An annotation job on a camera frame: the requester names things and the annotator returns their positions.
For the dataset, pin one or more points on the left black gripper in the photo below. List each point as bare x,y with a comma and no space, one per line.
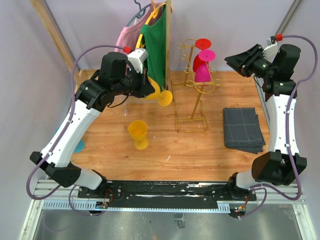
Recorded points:
146,88

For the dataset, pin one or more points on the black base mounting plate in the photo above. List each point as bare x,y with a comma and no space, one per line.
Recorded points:
162,195

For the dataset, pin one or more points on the yellow wine glass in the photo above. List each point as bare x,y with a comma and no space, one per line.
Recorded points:
138,131
164,97

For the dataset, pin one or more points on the yellow clothes hanger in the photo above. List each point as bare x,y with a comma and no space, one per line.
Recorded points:
153,17

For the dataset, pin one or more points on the green vest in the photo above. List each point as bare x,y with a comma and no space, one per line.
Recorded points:
154,40

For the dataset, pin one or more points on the grey clothes hanger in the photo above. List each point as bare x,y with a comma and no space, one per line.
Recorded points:
142,12

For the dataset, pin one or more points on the pink shirt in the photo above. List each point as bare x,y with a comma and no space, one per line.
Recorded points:
128,37

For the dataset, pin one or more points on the gold wire wine glass rack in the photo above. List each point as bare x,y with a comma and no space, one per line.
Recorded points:
187,95

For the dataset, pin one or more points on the magenta plastic wine glass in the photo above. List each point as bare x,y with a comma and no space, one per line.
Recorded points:
203,75

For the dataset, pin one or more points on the wooden clothes rack frame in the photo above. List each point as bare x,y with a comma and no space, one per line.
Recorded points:
77,74

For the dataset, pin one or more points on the teal plastic wine glass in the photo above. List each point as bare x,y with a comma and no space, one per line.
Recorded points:
78,148

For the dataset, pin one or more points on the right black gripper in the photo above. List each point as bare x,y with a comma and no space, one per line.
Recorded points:
246,59

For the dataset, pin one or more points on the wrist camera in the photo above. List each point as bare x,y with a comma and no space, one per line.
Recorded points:
271,49
137,58

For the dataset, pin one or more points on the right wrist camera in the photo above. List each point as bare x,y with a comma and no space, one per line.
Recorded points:
271,49

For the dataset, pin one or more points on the grey checked cloth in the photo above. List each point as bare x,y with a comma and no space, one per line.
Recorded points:
241,130

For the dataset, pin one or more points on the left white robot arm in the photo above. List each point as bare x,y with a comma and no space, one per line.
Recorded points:
119,74

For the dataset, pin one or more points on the red plastic wine glass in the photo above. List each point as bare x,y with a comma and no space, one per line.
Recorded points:
203,44

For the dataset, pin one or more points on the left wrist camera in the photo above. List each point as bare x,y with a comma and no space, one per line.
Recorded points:
137,58

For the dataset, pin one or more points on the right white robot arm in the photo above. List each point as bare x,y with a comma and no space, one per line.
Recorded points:
282,163

